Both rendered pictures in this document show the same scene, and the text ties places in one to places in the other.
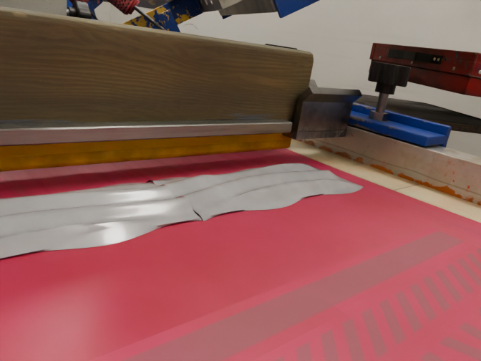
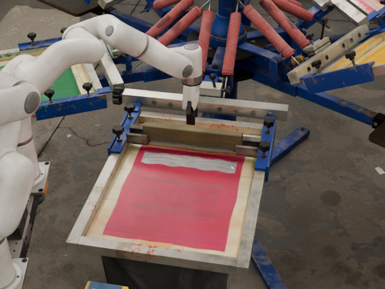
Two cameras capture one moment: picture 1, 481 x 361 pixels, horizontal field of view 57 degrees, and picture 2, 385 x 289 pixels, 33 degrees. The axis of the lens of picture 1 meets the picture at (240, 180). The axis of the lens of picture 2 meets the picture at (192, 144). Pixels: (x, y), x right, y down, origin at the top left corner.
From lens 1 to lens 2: 2.25 m
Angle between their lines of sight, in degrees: 52
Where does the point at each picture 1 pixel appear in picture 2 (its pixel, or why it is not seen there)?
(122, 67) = (188, 136)
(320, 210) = (210, 173)
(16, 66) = (171, 135)
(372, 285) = (190, 185)
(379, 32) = not seen: outside the picture
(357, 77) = not seen: outside the picture
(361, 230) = (208, 179)
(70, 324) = (156, 173)
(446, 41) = not seen: outside the picture
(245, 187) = (204, 164)
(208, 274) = (175, 175)
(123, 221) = (174, 163)
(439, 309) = (192, 191)
